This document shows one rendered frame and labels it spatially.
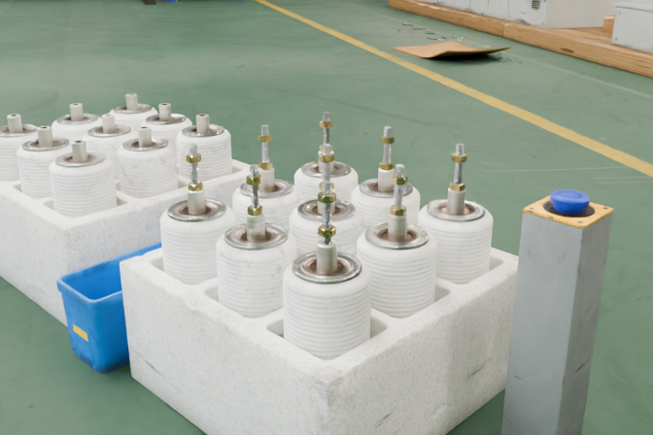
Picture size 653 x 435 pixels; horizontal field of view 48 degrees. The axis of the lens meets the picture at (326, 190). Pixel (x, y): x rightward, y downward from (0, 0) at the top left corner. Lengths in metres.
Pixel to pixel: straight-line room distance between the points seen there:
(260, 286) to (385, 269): 0.14
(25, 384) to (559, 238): 0.74
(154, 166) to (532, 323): 0.67
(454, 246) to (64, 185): 0.60
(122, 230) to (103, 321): 0.18
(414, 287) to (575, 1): 3.42
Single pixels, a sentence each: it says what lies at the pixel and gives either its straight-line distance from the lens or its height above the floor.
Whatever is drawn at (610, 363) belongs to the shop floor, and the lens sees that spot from 1.17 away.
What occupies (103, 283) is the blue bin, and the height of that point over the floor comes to 0.09.
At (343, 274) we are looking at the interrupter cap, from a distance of 0.77.
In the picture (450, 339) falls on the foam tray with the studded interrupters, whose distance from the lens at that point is 0.89.
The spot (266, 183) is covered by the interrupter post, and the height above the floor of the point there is 0.26.
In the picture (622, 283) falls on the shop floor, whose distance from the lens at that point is 1.41.
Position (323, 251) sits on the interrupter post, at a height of 0.28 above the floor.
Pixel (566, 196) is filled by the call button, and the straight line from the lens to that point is 0.81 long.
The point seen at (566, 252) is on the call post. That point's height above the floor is 0.28.
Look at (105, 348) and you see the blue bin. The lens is 1.09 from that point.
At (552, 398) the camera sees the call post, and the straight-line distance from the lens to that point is 0.88.
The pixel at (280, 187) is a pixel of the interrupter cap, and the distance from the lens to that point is 1.03.
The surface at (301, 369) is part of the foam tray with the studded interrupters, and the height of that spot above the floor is 0.18.
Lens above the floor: 0.60
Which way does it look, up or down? 20 degrees down
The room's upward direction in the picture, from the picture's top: straight up
